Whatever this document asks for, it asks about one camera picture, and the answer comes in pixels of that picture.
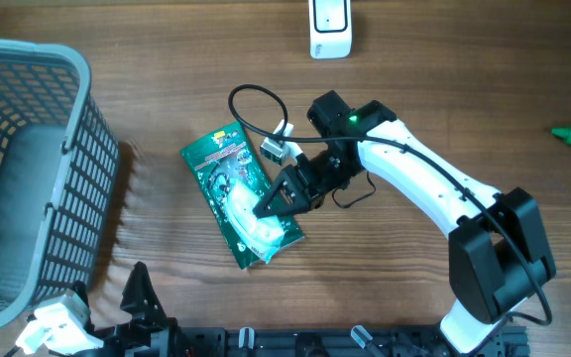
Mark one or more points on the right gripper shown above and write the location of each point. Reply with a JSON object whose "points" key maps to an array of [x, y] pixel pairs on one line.
{"points": [[301, 184]]}

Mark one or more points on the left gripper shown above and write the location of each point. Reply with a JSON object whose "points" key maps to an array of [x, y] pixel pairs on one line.
{"points": [[149, 314]]}

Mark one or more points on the teal wet wipes pack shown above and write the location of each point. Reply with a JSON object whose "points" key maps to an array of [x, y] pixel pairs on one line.
{"points": [[263, 236]]}

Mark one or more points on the green snack packet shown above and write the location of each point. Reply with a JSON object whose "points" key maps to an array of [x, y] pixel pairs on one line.
{"points": [[217, 161]]}

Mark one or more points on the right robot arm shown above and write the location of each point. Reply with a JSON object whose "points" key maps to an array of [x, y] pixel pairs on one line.
{"points": [[498, 251]]}

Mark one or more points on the white barcode scanner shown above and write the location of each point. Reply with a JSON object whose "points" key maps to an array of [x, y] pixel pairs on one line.
{"points": [[330, 29]]}

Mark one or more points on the grey plastic mesh basket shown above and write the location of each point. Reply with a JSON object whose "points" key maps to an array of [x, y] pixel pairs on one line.
{"points": [[58, 165]]}

